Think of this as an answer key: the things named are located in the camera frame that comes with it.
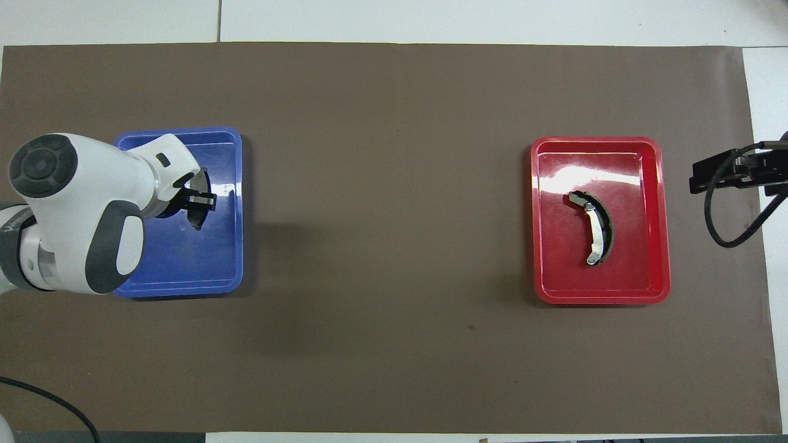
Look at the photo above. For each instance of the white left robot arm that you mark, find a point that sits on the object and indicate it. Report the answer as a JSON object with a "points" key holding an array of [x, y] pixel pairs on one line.
{"points": [[80, 203]]}

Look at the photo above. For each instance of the blue plastic tray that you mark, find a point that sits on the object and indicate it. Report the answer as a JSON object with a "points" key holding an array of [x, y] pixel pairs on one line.
{"points": [[209, 258]]}

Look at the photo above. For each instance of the brown table mat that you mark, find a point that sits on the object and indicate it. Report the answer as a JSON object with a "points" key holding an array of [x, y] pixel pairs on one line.
{"points": [[394, 338]]}

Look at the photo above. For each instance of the red plastic tray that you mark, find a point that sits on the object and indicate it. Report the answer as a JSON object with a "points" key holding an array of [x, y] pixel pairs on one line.
{"points": [[634, 271]]}

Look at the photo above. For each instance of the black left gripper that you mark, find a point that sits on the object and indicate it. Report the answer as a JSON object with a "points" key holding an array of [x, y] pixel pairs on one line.
{"points": [[198, 183]]}

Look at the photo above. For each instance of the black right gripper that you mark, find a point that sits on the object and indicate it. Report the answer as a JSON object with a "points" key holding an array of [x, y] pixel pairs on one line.
{"points": [[754, 167]]}

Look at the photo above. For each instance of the dark brake pad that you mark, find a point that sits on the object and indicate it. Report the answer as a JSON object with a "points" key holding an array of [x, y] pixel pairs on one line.
{"points": [[197, 220]]}

